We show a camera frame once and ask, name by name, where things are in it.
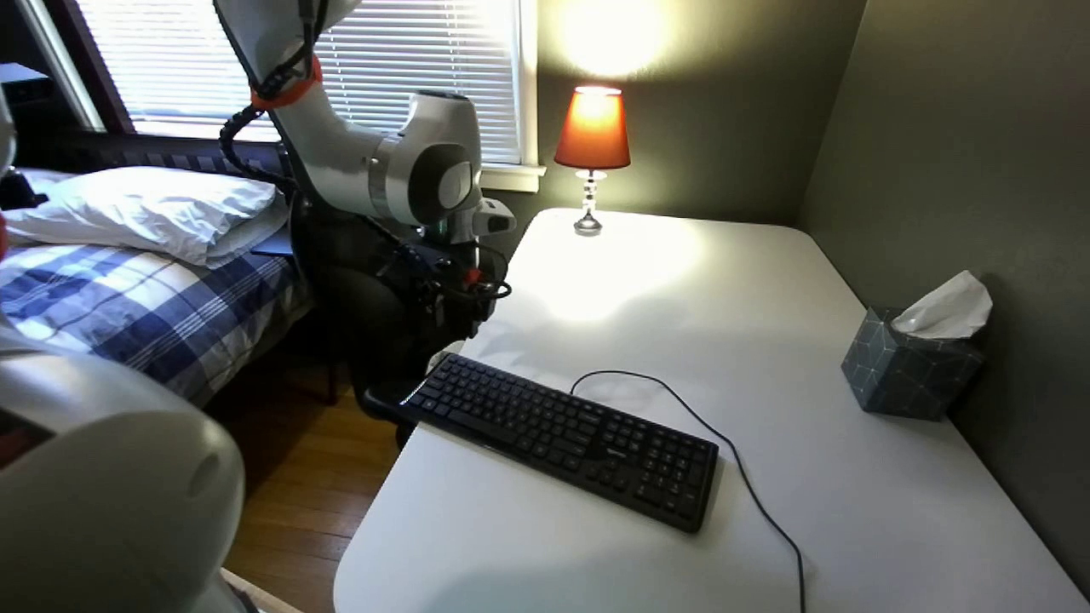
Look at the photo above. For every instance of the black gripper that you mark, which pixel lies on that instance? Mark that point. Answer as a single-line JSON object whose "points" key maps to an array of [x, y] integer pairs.
{"points": [[471, 274]]}

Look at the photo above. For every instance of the black computer keyboard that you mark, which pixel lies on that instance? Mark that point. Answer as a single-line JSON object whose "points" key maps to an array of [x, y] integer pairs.
{"points": [[558, 436]]}

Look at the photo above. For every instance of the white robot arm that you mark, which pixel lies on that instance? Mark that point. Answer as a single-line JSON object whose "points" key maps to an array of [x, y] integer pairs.
{"points": [[343, 148]]}

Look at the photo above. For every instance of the black leather office chair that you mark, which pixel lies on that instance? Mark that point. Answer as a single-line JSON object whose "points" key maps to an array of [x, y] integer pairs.
{"points": [[364, 307]]}

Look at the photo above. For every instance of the table lamp with orange shade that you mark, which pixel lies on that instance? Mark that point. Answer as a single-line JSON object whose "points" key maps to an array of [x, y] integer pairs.
{"points": [[595, 129]]}

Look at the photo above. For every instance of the white window blinds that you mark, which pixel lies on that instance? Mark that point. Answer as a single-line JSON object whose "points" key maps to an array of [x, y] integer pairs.
{"points": [[456, 56]]}

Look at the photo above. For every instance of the white pillow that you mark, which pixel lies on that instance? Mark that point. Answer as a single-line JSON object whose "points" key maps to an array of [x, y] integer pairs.
{"points": [[147, 210]]}

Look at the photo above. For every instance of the blue plaid bed blanket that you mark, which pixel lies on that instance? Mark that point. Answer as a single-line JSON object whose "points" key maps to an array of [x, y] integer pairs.
{"points": [[139, 307]]}

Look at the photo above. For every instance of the teal tissue box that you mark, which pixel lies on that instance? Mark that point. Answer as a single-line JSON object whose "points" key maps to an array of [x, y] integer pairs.
{"points": [[907, 370]]}

